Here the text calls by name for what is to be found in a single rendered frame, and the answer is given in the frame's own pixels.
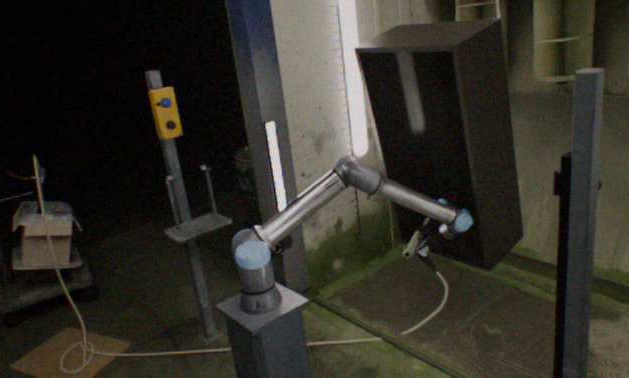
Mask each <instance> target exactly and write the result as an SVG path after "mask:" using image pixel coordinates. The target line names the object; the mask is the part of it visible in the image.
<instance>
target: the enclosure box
mask: <svg viewBox="0 0 629 378"><path fill-rule="evenodd" d="M354 50H355V55H356V59H357V64H358V68H359V72H360V76H361V81H362V86H363V90H364V94H365V98H366V102H367V108H368V112H369V116H370V120H371V124H372V129H373V134H374V138H375V142H376V146H378V151H379V155H380V160H381V164H382V168H383V172H384V177H386V178H388V179H390V180H393V181H395V182H397V183H399V184H402V185H405V187H407V188H409V189H412V190H414V191H416V192H418V193H421V194H423V195H425V196H427V197H431V198H433V199H435V200H437V201H438V200H440V199H444V200H446V201H447V202H449V203H450V204H452V205H453V206H455V207H458V208H459V209H461V210H462V209H463V208H465V209H467V210H468V211H469V212H470V214H471V216H472V218H473V224H472V225H471V226H470V227H469V228H468V229H467V230H465V231H462V232H461V233H459V234H458V235H457V236H454V237H453V238H452V240H451V242H450V243H449V244H447V245H446V246H444V247H443V248H442V249H441V250H440V251H439V249H438V250H437V251H439V252H437V251H436V252H437V253H436V254H437V255H440V256H443V257H446V258H449V259H452V260H455V261H459V262H462V263H465V264H468V265H471V267H474V268H477V269H480V270H484V271H487V272H491V270H492V269H493V268H494V267H495V265H496V264H497V263H498V262H499V261H500V260H501V259H502V258H503V257H504V256H505V255H506V254H507V253H508V252H510V251H511V249H512V248H513V247H514V246H515V245H516V244H517V243H518V242H519V241H520V240H521V238H522V237H523V236H524V234H523V224H522V215H521V205H520V195H519V186H518V175H517V166H516V156H515V146H514V137H513V126H512V117H511V108H509V97H508V88H507V77H506V68H505V59H504V48H503V39H502V29H501V19H500V18H497V19H496V20H494V19H481V20H465V21H449V22H433V23H417V25H400V26H396V27H394V28H392V29H390V30H388V31H386V32H384V33H382V34H381V35H379V36H377V37H374V38H372V39H370V40H368V41H366V42H364V43H362V44H360V45H358V46H357V47H355V48H354ZM390 203H391V207H392V211H393V216H394V221H395V225H396V229H397V233H398V237H399V242H400V243H402V244H406V245H408V244H409V243H410V241H411V239H412V237H413V235H414V234H415V232H416V231H417V230H418V228H419V226H420V224H423V223H424V220H425V218H429V219H431V222H429V223H428V224H427V225H426V226H428V227H431V228H434V229H437V230H439V229H440V226H441V225H442V224H444V223H442V222H440V221H438V220H435V219H433V218H431V217H427V216H425V215H423V214H420V212H418V211H416V210H413V209H411V208H409V207H406V206H404V205H401V204H398V203H396V202H394V201H391V200H390Z"/></svg>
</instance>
